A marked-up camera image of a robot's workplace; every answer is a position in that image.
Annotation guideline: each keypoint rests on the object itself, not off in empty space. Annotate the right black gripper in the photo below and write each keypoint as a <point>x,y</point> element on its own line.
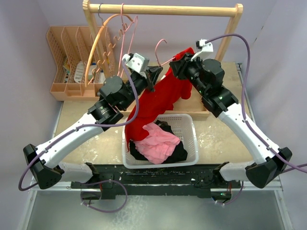
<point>180,69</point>

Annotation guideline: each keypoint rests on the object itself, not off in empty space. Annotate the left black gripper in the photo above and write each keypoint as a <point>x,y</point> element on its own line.
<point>154,72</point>

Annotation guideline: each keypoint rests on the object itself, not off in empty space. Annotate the red t shirt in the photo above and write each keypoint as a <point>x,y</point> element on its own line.
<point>151,104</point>

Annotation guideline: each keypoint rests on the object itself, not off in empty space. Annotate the pink t shirt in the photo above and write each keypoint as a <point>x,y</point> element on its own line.
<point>158,145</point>

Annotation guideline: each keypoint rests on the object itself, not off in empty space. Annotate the black t shirt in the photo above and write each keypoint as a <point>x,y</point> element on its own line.
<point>179,154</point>

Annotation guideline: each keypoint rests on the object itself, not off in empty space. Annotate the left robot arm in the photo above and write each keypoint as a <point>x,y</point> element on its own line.
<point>45,160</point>

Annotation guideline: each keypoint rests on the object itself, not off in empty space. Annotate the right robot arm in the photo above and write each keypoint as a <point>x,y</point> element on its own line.
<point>268,162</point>

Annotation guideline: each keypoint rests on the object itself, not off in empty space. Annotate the wooden clothes rack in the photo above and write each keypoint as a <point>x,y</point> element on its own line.
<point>233,13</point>

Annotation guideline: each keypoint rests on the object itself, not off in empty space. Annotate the white plastic basket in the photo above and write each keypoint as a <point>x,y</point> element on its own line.
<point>183,127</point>

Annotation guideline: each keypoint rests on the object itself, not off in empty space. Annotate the peach desk file organizer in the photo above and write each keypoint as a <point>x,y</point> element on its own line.
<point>70,47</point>

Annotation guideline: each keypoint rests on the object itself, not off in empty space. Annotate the papers in organizer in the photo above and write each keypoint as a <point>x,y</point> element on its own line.
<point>79,72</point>

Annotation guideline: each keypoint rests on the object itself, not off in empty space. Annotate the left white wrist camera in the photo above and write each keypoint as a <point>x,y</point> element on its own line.
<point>136,62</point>

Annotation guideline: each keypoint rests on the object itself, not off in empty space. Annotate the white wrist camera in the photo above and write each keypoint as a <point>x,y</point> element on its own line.
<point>136,62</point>
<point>204,49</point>

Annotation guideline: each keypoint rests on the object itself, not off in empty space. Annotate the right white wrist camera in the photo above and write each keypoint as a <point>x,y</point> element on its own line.
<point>204,49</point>

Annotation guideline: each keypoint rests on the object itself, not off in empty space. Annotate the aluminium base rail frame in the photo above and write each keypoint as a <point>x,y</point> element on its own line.
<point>174,198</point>

